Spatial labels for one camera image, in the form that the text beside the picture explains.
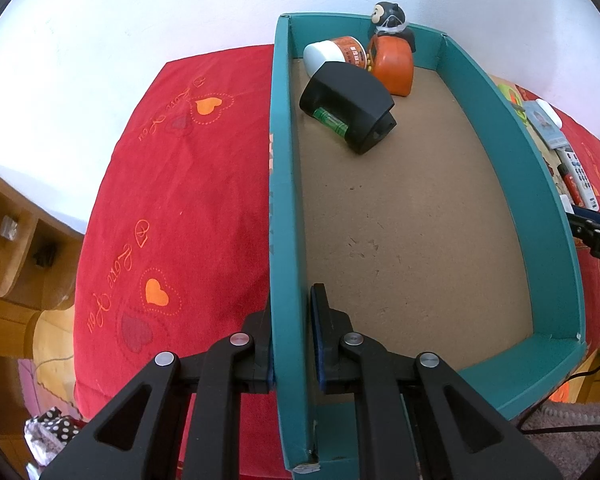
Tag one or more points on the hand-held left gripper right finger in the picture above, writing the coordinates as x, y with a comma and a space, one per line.
317, 350

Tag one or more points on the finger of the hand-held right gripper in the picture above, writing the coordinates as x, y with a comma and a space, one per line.
582, 232
597, 215

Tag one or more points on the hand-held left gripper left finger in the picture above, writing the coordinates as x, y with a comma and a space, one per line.
260, 350

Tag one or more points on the white charger plug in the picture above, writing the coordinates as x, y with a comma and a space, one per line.
566, 203

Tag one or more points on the white remote control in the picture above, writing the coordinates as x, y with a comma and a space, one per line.
580, 175

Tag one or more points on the red lighter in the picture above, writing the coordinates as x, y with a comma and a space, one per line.
567, 182

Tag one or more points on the teal cardboard box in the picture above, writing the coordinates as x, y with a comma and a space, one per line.
405, 240

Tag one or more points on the green case with orange strip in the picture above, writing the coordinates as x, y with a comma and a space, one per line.
507, 92

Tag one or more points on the orange toy with penguin figure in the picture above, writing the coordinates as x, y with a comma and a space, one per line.
392, 67

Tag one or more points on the black tool with green level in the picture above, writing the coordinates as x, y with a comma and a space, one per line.
350, 95

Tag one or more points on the orange jar with white lid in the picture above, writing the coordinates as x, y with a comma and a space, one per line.
347, 50

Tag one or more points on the blue photo card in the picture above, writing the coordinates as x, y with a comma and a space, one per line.
542, 131

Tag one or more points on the red heart-embroidered blanket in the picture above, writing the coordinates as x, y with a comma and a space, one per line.
180, 200

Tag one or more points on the pink fuzzy rug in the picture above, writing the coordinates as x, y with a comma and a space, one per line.
580, 452

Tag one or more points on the polka-dot bag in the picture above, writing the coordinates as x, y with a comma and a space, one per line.
50, 427

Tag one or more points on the wooden shelf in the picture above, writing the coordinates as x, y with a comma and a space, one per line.
10, 320

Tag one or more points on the small clear item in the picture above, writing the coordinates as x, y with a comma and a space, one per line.
10, 227

